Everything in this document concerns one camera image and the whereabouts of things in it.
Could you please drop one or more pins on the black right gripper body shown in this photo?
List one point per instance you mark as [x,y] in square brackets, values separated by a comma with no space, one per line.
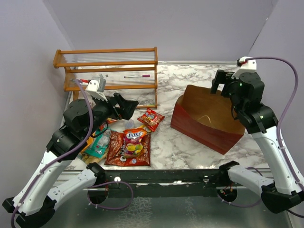
[224,77]

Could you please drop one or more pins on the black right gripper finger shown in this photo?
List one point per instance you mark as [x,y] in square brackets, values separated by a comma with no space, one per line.
[214,86]
[226,91]

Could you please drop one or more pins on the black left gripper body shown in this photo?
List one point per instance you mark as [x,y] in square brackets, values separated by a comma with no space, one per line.
[104,110]

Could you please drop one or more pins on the small yellow snack packet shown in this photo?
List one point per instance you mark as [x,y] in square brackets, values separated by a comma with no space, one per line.
[146,128]

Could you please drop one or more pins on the orange Japanese rice cracker bag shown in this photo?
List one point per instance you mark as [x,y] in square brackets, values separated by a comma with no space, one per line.
[151,119]

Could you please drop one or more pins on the red paper bag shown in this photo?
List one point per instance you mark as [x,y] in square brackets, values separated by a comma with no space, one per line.
[206,118]

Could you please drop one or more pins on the orange honey dijon chips bag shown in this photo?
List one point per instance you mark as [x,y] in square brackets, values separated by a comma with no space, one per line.
[90,139]

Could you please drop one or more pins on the teal snack packet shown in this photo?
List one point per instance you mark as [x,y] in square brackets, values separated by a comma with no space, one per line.
[100,143]

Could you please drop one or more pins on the red snack bag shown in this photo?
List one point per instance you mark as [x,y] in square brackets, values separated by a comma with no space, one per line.
[115,154]

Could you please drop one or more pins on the gold chips bag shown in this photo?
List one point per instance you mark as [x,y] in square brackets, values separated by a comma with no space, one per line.
[88,159]

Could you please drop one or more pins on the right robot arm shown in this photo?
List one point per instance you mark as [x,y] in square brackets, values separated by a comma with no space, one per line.
[282,192]

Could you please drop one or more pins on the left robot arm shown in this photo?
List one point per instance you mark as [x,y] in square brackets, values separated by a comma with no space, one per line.
[36,204]

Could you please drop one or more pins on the small clear plastic jar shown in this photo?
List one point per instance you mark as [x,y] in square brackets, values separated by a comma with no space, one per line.
[129,124]

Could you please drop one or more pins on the white pink marker pen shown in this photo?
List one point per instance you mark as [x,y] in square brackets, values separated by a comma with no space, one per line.
[136,76]

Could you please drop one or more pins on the wooden three-tier shelf rack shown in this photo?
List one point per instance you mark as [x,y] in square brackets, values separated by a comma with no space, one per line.
[117,63]

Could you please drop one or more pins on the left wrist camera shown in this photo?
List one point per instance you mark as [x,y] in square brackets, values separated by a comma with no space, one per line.
[96,87]

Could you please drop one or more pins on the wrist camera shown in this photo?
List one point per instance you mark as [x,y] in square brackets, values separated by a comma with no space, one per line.
[245,66]
[96,87]

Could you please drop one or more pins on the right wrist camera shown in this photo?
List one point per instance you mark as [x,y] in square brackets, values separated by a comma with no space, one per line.
[245,66]

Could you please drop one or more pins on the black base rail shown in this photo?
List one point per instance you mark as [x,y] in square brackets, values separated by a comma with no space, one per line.
[161,183]

